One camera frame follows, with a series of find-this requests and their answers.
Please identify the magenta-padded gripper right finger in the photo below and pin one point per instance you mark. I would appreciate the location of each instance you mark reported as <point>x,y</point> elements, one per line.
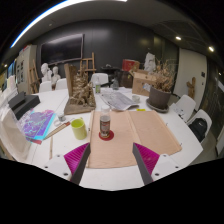
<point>146,156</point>

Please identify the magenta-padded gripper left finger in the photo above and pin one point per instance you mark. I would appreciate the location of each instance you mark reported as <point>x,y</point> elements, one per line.
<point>76,155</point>

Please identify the clear bottle with white cap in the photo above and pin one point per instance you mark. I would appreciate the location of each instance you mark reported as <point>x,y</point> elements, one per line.
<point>105,125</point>

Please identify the large brown cardboard sheet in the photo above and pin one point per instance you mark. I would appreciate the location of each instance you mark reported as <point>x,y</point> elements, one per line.
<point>143,133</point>

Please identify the yellow-green mug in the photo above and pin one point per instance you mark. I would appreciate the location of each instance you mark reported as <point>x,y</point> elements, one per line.
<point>79,130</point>

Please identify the thin wooden stick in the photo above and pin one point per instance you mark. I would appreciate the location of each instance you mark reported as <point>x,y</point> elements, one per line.
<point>51,148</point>

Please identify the flat round red coaster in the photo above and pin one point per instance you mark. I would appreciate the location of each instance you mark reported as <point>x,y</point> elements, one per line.
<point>112,136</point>

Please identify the small yellow note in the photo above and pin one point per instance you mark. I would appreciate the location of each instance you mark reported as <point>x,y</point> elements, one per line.
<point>141,109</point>

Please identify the grey plant saucer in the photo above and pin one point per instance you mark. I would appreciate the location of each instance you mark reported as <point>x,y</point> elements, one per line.
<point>158,110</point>

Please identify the colourful printed book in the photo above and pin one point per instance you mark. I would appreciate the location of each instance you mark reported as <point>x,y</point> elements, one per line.
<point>36,125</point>

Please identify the black backpack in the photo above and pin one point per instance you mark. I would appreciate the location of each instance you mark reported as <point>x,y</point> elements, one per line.
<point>197,128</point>

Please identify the small white cup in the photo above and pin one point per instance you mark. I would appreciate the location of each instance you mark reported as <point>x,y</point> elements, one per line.
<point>136,99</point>

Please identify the brown wooden sculpture model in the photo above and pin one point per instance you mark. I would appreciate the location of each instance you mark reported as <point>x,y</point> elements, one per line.
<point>81,95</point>

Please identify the dried plant in grey pot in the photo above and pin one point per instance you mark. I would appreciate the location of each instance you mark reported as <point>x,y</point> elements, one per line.
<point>159,97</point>

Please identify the folded newspaper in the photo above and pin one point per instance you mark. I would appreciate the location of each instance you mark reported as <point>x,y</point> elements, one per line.
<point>118,100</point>

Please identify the white chair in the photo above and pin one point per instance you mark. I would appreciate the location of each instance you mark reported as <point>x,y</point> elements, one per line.
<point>103,78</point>
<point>186,106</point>
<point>201,114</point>
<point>61,84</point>
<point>45,86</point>

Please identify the large black box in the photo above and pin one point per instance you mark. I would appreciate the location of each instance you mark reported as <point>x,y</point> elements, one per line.
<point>25,106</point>

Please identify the white spray bottle green label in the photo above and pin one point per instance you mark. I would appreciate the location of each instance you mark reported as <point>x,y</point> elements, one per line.
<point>97,86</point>

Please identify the brown cardboard box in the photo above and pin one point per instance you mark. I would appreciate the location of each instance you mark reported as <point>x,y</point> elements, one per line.
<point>141,83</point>

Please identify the small grey glass bottle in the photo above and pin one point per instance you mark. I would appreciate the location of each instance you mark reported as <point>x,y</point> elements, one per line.
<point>115,84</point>

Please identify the small black box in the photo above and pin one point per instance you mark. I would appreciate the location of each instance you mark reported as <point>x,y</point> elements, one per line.
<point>16,100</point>

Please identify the white plaster bust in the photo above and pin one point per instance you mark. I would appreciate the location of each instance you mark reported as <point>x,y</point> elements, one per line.
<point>46,71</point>
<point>55,76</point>

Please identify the wooden figure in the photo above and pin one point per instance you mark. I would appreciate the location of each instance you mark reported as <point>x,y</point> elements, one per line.
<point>191,87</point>

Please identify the wooden easel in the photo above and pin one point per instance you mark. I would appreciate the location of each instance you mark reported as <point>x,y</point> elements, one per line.
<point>34,78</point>
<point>87,64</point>

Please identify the red box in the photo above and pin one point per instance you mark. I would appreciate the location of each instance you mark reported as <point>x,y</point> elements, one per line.
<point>130,65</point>

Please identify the beige cabinet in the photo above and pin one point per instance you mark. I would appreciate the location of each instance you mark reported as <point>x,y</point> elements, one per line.
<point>25,66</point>

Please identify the ceiling spotlights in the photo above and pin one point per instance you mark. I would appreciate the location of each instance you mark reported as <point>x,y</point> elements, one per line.
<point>178,38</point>

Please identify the dark wall screen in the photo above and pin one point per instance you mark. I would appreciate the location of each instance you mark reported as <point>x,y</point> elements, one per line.
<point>61,49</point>

